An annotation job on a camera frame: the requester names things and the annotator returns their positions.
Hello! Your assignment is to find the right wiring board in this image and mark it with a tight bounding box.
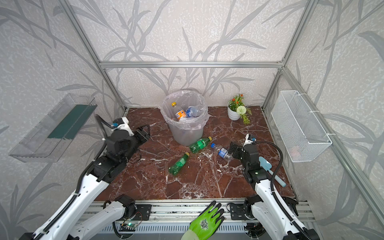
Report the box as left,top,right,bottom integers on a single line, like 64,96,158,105
244,223,266,239

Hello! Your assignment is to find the left green circuit board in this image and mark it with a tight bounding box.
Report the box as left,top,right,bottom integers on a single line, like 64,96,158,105
118,222,141,232

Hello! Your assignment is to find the white pot with flowers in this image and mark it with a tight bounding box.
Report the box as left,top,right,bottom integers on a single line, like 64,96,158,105
228,94,252,125

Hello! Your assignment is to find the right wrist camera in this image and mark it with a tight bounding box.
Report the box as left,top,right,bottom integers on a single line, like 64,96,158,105
243,134,257,147

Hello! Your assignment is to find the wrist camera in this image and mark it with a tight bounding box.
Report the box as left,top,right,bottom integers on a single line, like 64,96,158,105
112,117,134,136
243,134,257,147

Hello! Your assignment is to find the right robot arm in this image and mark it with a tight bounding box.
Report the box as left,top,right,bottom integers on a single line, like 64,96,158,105
230,135,320,240

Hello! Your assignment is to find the white wire mesh basket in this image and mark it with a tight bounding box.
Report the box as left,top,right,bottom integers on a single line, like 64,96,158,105
272,90,333,163

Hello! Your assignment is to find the clear bottle orange label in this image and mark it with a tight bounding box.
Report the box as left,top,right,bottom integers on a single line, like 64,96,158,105
171,102,188,122

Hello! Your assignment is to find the green bottle yellow cap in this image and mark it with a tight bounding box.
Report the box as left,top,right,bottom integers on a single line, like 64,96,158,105
168,152,190,176
189,137,212,154

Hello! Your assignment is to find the clear acrylic wall shelf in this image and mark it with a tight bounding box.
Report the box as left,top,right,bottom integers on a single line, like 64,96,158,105
9,94,97,163

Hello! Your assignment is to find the green and black work glove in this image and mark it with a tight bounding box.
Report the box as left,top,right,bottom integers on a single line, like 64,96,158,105
181,201,225,240

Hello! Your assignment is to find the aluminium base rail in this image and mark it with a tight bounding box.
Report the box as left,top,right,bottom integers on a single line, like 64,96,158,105
76,198,316,225

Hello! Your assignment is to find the red spray bottle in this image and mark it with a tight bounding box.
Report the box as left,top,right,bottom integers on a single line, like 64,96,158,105
283,197,299,217

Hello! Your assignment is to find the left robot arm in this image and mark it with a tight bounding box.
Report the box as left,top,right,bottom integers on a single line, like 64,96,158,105
21,125,151,240

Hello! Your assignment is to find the translucent pink bin liner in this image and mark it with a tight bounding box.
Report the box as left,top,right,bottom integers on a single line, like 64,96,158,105
160,90,210,130

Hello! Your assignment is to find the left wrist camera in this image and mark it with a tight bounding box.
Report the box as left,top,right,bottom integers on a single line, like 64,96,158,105
112,117,134,136

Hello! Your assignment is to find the clear bottle small blue label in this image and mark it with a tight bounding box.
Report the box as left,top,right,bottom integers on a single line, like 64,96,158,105
211,143,234,161

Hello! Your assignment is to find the light blue spatula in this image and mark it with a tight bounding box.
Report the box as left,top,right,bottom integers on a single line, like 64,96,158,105
259,157,287,188

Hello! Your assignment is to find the aluminium cage frame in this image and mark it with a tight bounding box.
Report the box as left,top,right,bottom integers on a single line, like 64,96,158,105
59,1,384,225

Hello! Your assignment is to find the grey mesh waste bin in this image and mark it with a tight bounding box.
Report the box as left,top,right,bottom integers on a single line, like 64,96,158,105
169,125,204,146

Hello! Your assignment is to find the clear bottle large blue label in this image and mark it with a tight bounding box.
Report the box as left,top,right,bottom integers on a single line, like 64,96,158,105
186,105,205,118

